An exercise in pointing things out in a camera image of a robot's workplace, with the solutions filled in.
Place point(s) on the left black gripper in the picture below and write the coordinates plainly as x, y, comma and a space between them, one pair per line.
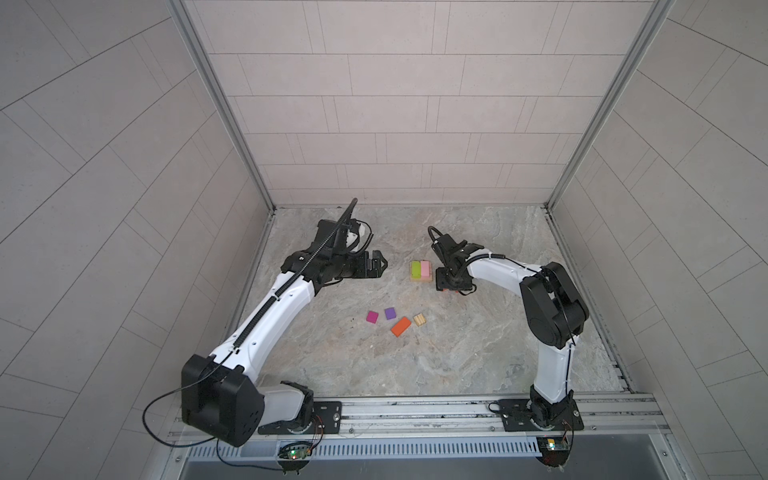
373, 271

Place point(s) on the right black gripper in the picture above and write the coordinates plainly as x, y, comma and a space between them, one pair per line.
440, 283

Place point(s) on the pink block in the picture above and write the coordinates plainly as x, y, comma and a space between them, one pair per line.
425, 271

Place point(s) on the lime green block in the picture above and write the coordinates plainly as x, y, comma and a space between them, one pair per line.
415, 271

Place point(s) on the orange block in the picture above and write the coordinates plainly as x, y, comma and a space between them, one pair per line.
401, 326

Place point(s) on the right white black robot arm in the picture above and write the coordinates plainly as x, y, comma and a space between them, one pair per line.
555, 314

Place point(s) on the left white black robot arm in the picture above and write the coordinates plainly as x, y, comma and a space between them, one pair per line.
220, 395

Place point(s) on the small natural wood cube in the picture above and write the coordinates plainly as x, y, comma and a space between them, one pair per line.
419, 319

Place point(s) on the right corrugated black conduit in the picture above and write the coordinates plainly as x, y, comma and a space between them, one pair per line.
435, 235

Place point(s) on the corrugated black conduit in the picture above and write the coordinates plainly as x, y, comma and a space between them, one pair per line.
435, 235
306, 261

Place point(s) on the left corrugated black conduit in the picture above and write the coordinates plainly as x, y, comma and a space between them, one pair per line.
306, 261

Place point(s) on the left controller board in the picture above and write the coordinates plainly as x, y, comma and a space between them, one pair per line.
295, 452

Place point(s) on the controller board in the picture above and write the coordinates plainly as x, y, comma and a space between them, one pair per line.
555, 452
295, 452

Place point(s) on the right controller board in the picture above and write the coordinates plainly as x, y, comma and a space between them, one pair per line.
555, 452

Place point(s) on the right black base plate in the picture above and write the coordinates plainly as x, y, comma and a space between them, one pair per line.
516, 414

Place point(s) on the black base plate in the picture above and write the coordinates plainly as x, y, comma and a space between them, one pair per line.
516, 414
327, 414

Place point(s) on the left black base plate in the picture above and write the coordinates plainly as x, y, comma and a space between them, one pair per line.
327, 414

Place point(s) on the aluminium mounting rail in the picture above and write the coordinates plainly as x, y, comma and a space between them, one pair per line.
478, 415

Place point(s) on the left aluminium corner post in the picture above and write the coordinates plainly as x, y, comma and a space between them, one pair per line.
192, 40

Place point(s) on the aluminium corner post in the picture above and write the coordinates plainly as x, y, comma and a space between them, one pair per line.
192, 40
644, 38

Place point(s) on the right aluminium corner post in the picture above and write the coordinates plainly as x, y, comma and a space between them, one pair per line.
644, 38

